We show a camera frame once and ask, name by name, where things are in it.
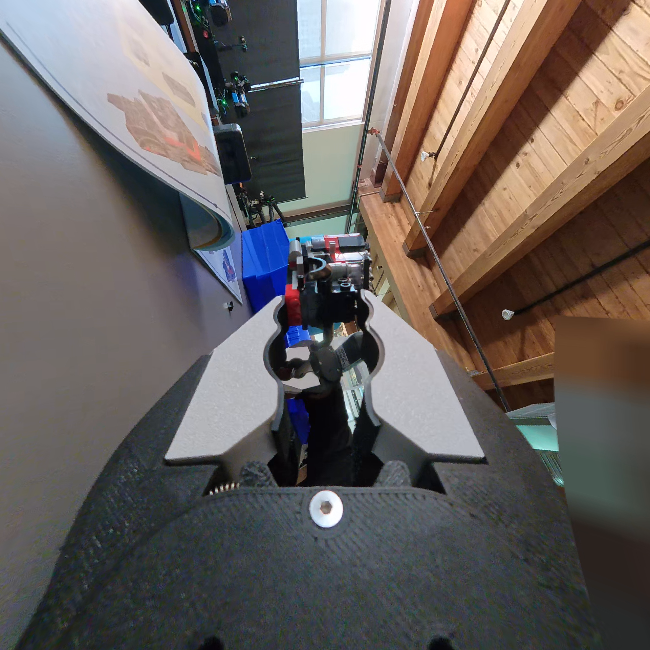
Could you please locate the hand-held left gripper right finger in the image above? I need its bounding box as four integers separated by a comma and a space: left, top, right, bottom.
355, 294, 486, 465

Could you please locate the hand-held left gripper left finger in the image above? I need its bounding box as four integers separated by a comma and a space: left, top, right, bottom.
164, 296, 286, 465

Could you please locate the black red toy brick model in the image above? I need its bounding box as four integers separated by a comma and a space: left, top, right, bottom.
284, 233, 376, 331

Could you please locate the grey desk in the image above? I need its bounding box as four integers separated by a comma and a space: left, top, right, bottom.
0, 38, 285, 650

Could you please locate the long metal ceiling rod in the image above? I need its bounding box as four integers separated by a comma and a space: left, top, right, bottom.
368, 127, 512, 413

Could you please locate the flat printed leaflet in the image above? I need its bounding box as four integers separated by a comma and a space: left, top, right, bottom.
194, 244, 244, 305

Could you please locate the black tripod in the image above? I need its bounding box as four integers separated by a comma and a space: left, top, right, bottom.
235, 185, 286, 230

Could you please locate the black backdrop curtain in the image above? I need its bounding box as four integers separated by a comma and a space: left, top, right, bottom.
195, 0, 308, 202

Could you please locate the black and silver box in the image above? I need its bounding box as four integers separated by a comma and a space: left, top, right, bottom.
213, 124, 254, 185

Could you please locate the large paned window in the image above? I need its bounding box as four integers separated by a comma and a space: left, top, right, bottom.
297, 0, 384, 128

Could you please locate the open building instruction booklet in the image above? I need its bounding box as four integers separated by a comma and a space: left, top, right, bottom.
0, 0, 237, 251

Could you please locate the silver ventilation duct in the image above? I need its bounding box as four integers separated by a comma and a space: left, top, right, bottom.
507, 403, 564, 489

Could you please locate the camera rig with green lights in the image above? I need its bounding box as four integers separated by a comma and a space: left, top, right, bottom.
222, 70, 253, 118

